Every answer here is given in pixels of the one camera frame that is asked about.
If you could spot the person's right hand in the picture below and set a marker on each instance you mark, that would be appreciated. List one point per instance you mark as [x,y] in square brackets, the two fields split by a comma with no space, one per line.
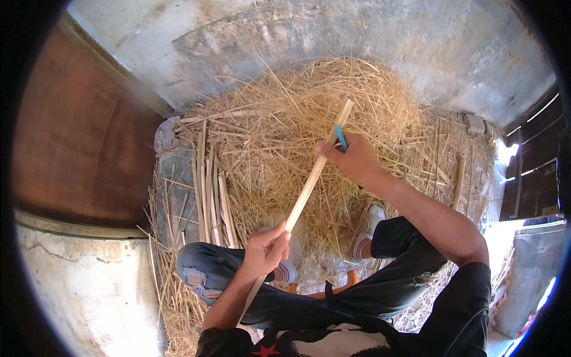
[357,160]

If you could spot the person's left hand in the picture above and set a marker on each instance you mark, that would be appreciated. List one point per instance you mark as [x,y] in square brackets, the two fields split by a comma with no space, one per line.
[261,256]

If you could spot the long pale bamboo strip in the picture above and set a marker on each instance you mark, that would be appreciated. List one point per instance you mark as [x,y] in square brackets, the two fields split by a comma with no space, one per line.
[308,187]

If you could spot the bundle of split bamboo strips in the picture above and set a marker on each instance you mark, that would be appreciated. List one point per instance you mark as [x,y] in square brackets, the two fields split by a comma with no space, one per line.
[209,201]

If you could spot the heap of bamboo shavings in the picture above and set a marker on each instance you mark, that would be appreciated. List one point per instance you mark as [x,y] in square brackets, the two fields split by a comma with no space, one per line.
[285,125]

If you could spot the orange wooden stool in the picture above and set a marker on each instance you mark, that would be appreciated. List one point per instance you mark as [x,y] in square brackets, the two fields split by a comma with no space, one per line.
[343,288]

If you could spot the thick bamboo pole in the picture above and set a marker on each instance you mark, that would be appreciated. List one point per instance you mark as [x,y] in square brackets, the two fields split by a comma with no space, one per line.
[459,183]

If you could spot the person's legs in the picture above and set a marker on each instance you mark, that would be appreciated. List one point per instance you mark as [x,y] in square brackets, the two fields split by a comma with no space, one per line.
[401,263]

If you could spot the grey brick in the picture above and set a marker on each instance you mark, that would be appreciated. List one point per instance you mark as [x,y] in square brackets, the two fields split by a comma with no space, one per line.
[474,122]

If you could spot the white plastic bag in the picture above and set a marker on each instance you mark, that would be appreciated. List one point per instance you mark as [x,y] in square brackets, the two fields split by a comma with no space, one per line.
[166,133]

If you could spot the dark wooden window shutter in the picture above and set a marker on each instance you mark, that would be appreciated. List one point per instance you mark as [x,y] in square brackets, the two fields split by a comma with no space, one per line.
[533,178]

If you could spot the person's body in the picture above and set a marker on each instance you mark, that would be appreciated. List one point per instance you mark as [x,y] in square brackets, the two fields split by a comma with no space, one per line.
[455,312]

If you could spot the brown wooden door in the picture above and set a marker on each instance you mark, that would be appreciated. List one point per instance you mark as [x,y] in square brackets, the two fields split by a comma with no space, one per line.
[76,143]

